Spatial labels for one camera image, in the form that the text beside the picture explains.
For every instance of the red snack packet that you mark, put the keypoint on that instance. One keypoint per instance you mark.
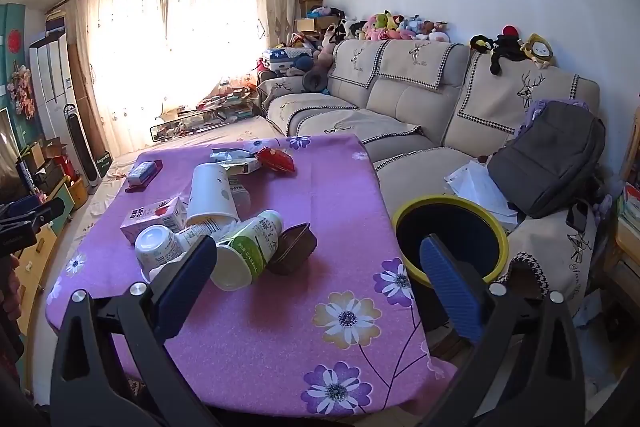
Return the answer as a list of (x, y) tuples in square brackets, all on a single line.
[(275, 159)]

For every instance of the white standing air conditioner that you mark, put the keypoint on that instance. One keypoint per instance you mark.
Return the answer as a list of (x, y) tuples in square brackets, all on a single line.
[(50, 82)]

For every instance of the green white toothpick canister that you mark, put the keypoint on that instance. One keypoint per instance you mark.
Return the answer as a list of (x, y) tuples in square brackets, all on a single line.
[(250, 247)]

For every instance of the wooden side shelf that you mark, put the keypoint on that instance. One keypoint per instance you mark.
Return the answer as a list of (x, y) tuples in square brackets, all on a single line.
[(627, 232)]

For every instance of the grey backpack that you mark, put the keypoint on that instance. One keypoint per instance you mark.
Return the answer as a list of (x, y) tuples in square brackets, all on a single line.
[(545, 157)]

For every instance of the silver snack wrapper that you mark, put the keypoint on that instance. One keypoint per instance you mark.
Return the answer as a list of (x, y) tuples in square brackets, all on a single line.
[(230, 154)]

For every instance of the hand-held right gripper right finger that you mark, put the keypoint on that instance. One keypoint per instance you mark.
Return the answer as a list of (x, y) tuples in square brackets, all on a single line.
[(450, 292)]

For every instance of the artificial flower wall decoration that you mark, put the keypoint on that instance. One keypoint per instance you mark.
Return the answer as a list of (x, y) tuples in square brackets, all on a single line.
[(22, 89)]

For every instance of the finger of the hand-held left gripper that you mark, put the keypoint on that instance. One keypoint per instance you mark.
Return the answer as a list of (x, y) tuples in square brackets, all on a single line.
[(45, 217), (22, 210)]

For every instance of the grey neck pillow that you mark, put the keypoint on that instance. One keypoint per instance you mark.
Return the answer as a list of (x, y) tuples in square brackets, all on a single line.
[(314, 81)]

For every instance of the yellow rimmed trash bin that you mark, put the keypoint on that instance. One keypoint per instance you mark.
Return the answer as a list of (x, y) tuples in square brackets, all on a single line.
[(450, 219)]

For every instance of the open cardboard boxes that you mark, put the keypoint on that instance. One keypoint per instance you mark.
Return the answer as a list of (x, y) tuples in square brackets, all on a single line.
[(47, 159)]

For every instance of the white paper cup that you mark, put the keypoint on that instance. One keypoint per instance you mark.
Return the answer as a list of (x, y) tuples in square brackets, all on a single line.
[(210, 192)]

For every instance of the yellow basket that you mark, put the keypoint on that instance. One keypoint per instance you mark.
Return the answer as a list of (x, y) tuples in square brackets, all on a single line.
[(78, 194)]

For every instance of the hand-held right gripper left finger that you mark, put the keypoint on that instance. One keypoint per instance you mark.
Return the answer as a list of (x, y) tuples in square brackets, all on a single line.
[(185, 287)]

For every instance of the row of plush toys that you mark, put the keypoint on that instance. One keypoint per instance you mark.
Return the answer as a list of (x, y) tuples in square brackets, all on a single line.
[(395, 27)]

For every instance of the black plush toy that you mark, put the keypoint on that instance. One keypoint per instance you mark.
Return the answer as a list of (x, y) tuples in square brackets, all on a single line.
[(500, 47)]

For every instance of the black television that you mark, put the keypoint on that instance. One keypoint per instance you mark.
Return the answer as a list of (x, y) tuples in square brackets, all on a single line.
[(7, 157)]

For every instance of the glass coffee table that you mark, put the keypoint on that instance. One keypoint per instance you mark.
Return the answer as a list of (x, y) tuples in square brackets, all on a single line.
[(210, 112)]

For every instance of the purple floral tablecloth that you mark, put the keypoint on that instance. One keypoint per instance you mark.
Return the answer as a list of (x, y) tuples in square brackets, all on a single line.
[(310, 237)]

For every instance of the blue tissue box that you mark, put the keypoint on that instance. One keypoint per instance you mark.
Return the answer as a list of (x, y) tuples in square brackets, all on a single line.
[(141, 172)]

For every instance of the beige sofa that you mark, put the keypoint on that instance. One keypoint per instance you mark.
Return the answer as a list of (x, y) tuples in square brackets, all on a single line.
[(400, 107)]

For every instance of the loose white papers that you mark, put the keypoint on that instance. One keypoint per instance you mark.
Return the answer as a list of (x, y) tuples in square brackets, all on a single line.
[(475, 187)]

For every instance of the purple garment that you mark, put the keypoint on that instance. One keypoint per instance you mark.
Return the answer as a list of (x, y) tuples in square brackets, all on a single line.
[(532, 112)]

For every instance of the person's left hand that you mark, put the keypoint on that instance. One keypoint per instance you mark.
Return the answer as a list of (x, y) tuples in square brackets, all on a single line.
[(9, 302)]

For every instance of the red round wall decoration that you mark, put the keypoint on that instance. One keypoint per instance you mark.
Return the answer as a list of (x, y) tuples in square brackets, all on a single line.
[(14, 42)]

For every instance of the pink plush toy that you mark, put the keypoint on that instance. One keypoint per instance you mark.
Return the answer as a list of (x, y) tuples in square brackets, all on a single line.
[(327, 49)]

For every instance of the pink strawberry milk carton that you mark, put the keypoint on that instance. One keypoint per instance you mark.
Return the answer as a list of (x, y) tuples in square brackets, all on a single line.
[(150, 218)]

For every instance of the yellow plush toy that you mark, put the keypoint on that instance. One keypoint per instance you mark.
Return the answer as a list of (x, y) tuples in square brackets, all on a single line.
[(537, 52)]

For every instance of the brown plastic tray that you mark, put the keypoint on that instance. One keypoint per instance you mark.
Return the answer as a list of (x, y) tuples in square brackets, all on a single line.
[(295, 252)]

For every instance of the white tower fan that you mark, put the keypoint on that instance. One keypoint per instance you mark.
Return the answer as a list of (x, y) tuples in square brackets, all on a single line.
[(82, 147)]

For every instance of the blue star print bag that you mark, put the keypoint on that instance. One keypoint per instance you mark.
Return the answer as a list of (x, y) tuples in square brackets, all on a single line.
[(285, 57)]

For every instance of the stack of cardboard boxes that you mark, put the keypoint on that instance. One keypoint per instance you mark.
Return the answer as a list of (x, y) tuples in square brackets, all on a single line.
[(310, 7)]

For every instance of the dark red tray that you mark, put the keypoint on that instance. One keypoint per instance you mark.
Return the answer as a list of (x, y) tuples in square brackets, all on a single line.
[(155, 167)]

